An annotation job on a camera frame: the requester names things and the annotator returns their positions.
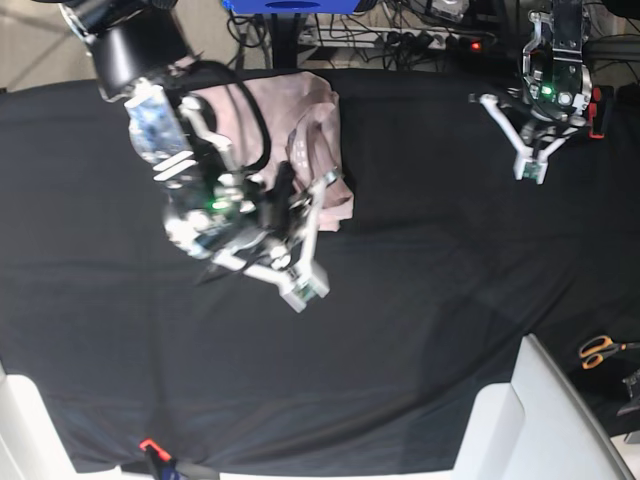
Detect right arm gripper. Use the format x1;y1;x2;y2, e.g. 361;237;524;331
162;161;295;264

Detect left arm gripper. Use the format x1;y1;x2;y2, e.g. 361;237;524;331
519;59;593;150

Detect pink T-shirt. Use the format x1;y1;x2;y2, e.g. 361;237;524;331
169;69;356;234

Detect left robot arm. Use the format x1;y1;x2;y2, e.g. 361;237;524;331
520;1;593;151

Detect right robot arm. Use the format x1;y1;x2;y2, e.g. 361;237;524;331
58;1;301;272

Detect red black clamp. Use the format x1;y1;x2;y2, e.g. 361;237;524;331
587;86;615;139

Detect white power strip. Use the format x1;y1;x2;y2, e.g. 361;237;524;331
298;25;497;53

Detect blue plastic box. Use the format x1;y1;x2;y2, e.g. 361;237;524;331
222;0;360;15

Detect black table cloth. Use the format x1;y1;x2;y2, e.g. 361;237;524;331
1;70;639;476

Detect orange black clamp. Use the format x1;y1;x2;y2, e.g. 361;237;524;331
139;438;173;478

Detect orange handled scissors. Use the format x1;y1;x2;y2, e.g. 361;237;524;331
578;335;639;370

